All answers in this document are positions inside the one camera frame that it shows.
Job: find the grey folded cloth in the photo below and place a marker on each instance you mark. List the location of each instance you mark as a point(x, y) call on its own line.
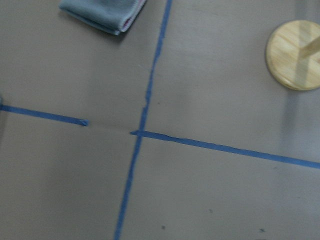
point(110, 16)

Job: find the wooden mug tree stand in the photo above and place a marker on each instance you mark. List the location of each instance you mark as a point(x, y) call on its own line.
point(292, 55)

